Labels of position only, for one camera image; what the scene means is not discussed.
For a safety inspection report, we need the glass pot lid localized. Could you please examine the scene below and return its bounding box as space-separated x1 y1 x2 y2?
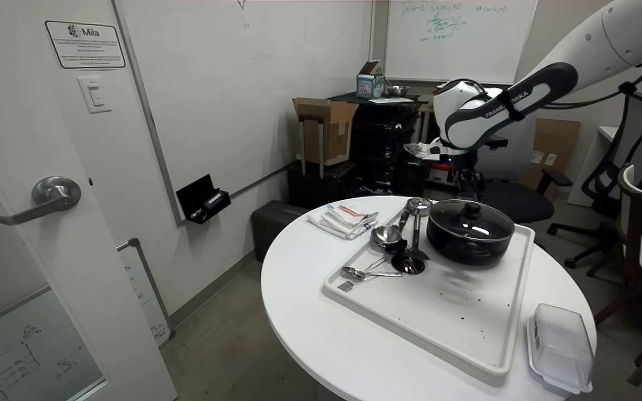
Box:
428 198 516 242

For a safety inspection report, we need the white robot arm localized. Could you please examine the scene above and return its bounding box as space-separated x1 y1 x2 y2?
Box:
436 0 642 152

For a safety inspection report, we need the black cooking pot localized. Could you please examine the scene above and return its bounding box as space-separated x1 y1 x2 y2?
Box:
426 198 516 264

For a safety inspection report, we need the folded white dish towel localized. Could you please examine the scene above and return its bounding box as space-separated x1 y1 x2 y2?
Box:
307 203 377 240

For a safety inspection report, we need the black stool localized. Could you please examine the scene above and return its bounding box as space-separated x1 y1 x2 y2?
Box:
252 201 303 259

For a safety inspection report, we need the cardboard box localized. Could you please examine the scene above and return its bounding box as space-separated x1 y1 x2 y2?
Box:
292 99 358 168

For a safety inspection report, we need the steel measuring cup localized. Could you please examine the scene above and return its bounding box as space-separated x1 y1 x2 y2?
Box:
370 226 401 250

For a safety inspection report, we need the black storage cabinet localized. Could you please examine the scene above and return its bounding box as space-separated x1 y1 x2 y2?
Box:
289 94 428 207

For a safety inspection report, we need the small steel strainer cup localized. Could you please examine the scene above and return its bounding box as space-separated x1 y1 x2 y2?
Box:
406 195 431 219

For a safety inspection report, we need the black ladle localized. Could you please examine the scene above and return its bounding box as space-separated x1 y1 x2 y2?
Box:
393 219 428 275

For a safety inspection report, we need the white plastic tray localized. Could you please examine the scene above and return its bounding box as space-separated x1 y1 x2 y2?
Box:
321 226 535 383

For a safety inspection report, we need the black office chair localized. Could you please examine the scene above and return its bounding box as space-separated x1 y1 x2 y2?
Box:
475 91 642 270

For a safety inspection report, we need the clear plastic container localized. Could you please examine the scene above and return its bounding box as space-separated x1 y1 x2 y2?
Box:
526 303 594 394

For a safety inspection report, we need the door name sign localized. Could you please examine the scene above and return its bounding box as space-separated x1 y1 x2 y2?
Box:
46 19 125 70

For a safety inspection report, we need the black wall marker holder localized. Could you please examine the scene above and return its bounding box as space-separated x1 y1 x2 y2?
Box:
176 174 233 226

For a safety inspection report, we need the wall whiteboard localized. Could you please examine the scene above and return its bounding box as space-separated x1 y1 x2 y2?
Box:
387 0 537 85

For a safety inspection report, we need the wall light switch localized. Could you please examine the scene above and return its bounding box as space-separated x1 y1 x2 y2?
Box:
78 75 109 113

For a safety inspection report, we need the silver door handle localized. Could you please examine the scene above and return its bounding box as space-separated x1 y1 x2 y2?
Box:
0 175 82 226

